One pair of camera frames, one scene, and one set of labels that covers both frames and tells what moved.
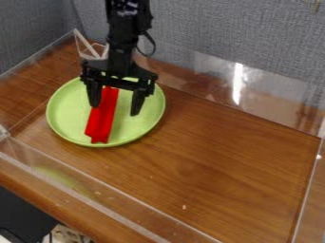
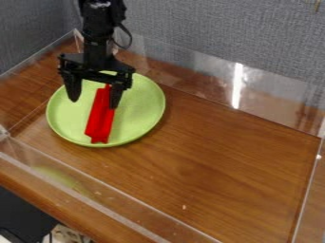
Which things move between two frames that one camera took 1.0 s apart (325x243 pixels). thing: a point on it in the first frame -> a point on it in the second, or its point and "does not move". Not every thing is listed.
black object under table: (25, 222) does not move
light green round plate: (70, 111) does not move
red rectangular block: (102, 116) does not move
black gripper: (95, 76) -> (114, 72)
